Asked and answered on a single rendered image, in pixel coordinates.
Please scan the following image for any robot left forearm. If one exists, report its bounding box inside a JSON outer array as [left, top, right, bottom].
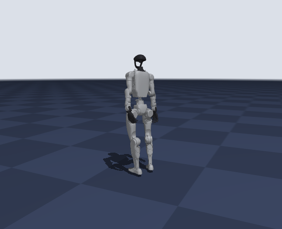
[[125, 89, 131, 111]]

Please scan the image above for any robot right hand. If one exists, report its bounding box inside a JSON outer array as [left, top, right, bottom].
[[150, 107, 158, 123]]

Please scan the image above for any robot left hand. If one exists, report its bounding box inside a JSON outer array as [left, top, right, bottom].
[[126, 106, 138, 124]]

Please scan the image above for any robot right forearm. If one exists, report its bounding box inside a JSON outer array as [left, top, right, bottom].
[[150, 94, 156, 111]]

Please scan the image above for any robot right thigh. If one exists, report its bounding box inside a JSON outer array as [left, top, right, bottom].
[[142, 108, 153, 144]]

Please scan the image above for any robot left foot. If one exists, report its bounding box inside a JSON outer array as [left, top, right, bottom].
[[128, 167, 142, 175]]

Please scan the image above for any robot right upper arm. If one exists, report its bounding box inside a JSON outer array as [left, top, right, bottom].
[[148, 73, 155, 96]]

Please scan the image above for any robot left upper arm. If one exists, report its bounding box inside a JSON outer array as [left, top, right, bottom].
[[125, 72, 135, 95]]

